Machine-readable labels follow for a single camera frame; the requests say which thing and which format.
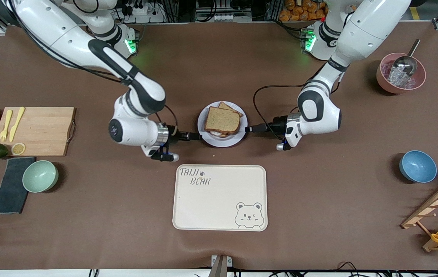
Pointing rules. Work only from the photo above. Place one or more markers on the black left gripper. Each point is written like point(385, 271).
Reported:
point(275, 125)

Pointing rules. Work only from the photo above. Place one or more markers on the brown sandwich top bread slice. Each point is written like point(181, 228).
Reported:
point(222, 121)

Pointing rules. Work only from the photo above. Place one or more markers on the orange bread rolls pile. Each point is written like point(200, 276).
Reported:
point(299, 11)

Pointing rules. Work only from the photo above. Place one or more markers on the mint green bowl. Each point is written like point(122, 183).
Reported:
point(40, 176)

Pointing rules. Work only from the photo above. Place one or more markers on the wooden drying rack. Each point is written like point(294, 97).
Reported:
point(434, 204)

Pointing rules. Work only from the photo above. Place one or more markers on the brown bread slice under egg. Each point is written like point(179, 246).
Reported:
point(228, 107)

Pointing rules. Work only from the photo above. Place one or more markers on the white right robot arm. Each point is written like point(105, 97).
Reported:
point(69, 38)

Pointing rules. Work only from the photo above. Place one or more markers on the wooden cutting board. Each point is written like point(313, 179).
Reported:
point(38, 130)

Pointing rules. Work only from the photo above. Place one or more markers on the blue bowl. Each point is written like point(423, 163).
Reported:
point(418, 166)

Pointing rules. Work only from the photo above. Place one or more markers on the white power strip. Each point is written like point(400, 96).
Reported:
point(228, 17)
point(145, 15)

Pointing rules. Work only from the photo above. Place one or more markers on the clear ice cubes pile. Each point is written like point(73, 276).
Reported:
point(397, 79)

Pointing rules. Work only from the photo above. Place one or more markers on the pink bowl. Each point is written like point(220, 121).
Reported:
point(386, 86)

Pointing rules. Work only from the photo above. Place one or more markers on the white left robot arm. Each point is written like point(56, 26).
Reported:
point(318, 111)

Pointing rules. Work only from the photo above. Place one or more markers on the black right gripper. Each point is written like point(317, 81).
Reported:
point(175, 134)

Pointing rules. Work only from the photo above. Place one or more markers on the lavender round plate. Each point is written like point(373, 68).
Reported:
point(218, 141)

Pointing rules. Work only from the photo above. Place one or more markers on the metal scoop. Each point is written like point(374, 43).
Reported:
point(405, 63)

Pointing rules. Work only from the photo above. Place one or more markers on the yellow plastic fork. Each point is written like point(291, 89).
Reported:
point(7, 123)

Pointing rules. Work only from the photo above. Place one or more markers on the yellow plastic knife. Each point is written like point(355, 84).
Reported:
point(16, 125)

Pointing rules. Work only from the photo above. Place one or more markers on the cream bear print tray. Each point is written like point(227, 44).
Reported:
point(218, 204)

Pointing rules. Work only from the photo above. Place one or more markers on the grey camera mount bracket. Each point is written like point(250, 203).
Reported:
point(218, 267)

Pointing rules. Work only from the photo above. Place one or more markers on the dark grey cloth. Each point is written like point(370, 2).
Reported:
point(11, 188)

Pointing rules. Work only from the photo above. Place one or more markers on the lemon slice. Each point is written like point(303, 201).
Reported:
point(18, 149)

